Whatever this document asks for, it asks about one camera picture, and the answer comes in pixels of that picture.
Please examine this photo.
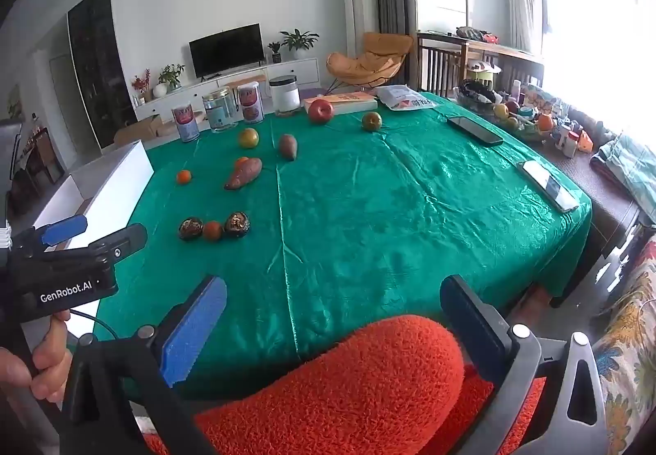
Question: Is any dark basket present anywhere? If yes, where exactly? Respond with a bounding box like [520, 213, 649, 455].
[456, 80, 506, 113]

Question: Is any person's left hand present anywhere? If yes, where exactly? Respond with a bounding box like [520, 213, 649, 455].
[0, 309, 73, 403]

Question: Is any clear bowl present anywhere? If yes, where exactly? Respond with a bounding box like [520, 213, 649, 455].
[492, 100, 557, 142]

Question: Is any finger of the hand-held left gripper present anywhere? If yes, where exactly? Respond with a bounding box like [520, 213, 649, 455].
[13, 214, 89, 256]
[66, 223, 148, 271]

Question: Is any white plastic bag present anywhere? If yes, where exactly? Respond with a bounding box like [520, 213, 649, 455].
[376, 84, 436, 112]

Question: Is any clear glass jar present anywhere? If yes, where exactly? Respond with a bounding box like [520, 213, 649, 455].
[202, 88, 240, 134]

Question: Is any white television cabinet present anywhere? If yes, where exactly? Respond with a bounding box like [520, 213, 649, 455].
[134, 57, 319, 122]

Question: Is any orange fuzzy cushion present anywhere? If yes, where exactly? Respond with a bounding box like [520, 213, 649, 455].
[143, 314, 547, 455]

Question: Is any white phone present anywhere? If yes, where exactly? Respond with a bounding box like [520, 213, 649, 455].
[522, 160, 579, 214]

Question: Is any wooden railed bench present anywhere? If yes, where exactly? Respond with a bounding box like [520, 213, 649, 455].
[417, 32, 545, 99]

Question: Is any black cable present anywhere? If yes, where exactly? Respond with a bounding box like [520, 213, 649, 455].
[69, 309, 118, 340]

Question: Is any red flower bouquet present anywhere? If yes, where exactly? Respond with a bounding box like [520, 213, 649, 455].
[132, 69, 152, 104]

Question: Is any large leafy potted plant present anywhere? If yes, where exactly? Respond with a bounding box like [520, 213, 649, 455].
[279, 28, 319, 60]

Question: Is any black lidded white jar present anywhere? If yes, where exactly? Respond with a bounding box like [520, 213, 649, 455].
[269, 75, 301, 117]

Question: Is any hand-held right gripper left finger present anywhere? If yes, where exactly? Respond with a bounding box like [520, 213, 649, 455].
[46, 274, 228, 455]

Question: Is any black glass cabinet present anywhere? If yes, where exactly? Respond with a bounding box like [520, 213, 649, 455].
[68, 0, 138, 149]

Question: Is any long sweet potato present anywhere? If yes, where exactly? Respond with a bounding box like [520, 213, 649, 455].
[224, 158, 263, 191]

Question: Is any black television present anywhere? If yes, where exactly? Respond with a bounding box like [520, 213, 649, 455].
[189, 23, 266, 79]

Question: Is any floral sofa cover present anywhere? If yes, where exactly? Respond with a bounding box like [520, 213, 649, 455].
[589, 234, 656, 455]

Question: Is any blue red labelled can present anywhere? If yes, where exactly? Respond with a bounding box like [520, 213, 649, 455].
[171, 105, 200, 143]

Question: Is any red apple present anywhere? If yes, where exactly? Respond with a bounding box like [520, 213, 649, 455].
[308, 98, 335, 124]

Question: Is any dark glossy round object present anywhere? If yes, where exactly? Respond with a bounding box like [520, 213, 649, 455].
[224, 211, 251, 238]
[178, 216, 204, 241]

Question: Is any green plant in white vase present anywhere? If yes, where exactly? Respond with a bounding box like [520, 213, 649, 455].
[153, 64, 185, 98]

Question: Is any orange lounge chair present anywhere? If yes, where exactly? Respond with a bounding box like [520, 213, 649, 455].
[326, 32, 414, 89]

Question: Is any teal blanket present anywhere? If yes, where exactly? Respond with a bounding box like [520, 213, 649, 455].
[589, 133, 656, 225]

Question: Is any black phone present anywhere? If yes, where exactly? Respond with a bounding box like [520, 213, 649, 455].
[447, 116, 504, 146]

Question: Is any green satin tablecloth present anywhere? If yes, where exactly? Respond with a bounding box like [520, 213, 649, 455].
[93, 93, 592, 399]

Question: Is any cardboard box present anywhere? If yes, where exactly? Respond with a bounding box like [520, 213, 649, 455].
[114, 115, 178, 145]

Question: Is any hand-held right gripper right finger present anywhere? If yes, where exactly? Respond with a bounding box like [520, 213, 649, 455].
[440, 274, 610, 455]

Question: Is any white board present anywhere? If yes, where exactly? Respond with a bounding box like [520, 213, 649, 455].
[33, 139, 155, 251]

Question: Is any brown sofa seat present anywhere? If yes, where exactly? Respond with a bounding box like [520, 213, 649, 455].
[538, 142, 641, 307]

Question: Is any white standing air conditioner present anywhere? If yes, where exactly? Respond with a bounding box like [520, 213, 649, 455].
[341, 0, 380, 61]

